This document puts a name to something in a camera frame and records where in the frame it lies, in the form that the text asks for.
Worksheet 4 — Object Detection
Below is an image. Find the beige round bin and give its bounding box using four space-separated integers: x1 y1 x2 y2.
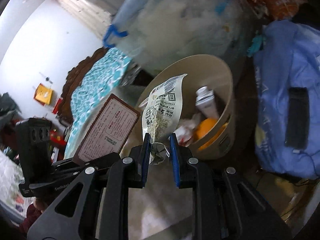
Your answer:
135 54 237 160

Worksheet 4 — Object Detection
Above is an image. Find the white tube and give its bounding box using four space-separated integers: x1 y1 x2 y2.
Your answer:
195 86 220 119

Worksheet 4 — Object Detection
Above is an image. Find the white cactus print cloth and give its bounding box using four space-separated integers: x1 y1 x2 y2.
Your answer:
0 150 38 224

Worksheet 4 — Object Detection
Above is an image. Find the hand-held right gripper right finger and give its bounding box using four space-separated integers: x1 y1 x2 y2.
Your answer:
169 133 293 240

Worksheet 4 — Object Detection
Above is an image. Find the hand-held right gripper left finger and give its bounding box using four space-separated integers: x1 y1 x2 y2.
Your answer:
26 132 152 240

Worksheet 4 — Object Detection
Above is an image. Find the yellow paper bag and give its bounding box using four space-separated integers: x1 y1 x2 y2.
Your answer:
34 84 53 105

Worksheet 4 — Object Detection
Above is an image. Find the blue cloth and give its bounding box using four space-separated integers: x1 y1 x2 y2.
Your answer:
252 20 320 180

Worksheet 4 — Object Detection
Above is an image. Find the white snack packet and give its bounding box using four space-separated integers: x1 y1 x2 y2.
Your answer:
142 74 188 165

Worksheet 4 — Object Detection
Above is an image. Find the carved wooden headboard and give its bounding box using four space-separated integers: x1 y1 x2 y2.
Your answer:
59 47 108 125

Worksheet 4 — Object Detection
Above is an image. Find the teal patterned quilt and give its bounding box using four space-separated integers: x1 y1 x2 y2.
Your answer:
64 47 133 159

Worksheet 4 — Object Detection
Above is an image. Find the red white wrapper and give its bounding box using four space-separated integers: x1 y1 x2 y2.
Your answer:
174 119 200 147

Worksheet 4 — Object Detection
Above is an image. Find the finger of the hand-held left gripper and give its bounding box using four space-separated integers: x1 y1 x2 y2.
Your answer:
51 152 122 174
29 171 87 197

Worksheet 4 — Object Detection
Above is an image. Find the red gift bag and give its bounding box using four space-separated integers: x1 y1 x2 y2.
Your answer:
49 129 68 153

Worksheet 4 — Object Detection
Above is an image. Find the person's left forearm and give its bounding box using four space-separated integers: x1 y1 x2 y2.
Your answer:
19 197 50 234

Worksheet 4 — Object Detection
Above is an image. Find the black rectangular device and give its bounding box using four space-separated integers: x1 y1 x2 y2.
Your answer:
284 87 308 148

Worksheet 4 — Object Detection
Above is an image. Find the orange plastic bag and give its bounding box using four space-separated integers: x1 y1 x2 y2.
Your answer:
194 117 229 150

